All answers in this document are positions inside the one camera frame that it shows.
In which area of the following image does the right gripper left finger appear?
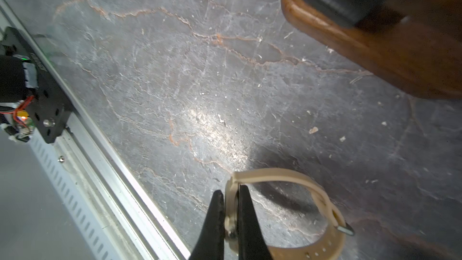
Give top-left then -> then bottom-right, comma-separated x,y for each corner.
189,190 -> 225,260

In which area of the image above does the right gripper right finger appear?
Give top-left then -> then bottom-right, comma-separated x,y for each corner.
237,185 -> 273,260

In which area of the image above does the beige strap watch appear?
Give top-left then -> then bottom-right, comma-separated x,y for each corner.
225,168 -> 355,260

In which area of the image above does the wooden watch stand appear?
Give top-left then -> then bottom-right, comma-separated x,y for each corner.
281,0 -> 462,99

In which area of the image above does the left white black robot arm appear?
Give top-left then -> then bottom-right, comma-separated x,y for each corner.
1,26 -> 73,144

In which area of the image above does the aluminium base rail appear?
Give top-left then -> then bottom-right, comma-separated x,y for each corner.
1,0 -> 190,260

